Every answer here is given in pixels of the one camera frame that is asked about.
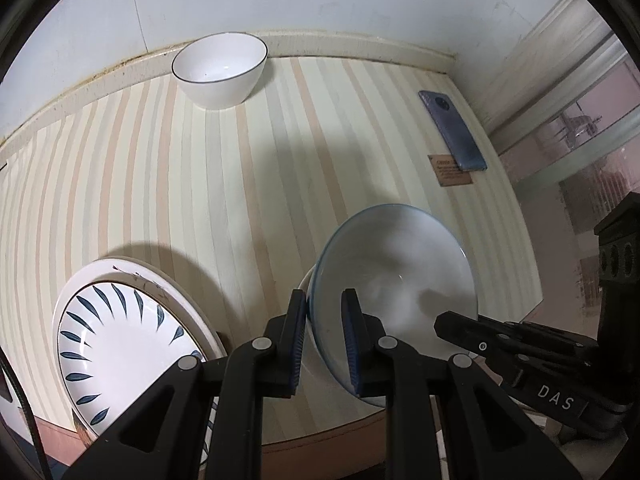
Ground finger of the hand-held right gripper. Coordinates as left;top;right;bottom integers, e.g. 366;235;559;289
502;319;603;363
433;311;533;378

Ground black cable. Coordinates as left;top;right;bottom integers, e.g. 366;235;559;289
0;350;53;480

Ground sliding glass door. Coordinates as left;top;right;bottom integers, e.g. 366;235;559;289
450;0;640;311

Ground white plate with blue leaves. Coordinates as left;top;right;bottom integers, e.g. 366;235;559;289
56;281;206;438

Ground white bowl with blue rim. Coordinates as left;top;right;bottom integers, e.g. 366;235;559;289
306;204;478;408

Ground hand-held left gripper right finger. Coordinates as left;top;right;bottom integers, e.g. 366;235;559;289
341;287;596;480

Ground blue smartphone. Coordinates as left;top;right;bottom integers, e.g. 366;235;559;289
418;90;487;172

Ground plain white bowl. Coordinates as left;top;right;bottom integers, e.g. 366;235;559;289
297;265;351;391

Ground white plate with floral print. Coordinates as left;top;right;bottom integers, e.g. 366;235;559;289
51;256;226;466

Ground white bowl with black rim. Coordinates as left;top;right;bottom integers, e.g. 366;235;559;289
171;32;268;110

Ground brown card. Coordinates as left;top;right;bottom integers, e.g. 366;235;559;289
428;152;474;187

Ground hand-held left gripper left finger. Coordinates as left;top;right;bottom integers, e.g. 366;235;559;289
60;290;307;480

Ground striped table mat with cat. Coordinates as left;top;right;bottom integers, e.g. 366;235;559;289
0;55;546;456

